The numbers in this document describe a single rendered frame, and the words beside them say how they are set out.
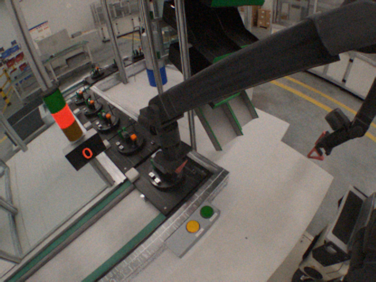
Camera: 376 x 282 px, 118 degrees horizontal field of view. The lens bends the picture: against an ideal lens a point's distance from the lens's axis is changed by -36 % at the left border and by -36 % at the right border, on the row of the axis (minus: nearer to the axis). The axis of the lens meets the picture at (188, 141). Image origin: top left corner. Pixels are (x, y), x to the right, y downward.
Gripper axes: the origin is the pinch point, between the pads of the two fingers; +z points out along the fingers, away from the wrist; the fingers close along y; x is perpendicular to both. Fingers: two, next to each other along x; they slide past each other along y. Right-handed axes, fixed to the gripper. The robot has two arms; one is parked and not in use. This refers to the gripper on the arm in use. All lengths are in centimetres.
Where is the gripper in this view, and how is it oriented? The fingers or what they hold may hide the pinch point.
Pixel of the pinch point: (177, 170)
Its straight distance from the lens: 58.4
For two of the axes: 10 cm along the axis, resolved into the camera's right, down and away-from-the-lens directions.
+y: -6.7, 5.7, -4.7
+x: 7.4, 4.4, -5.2
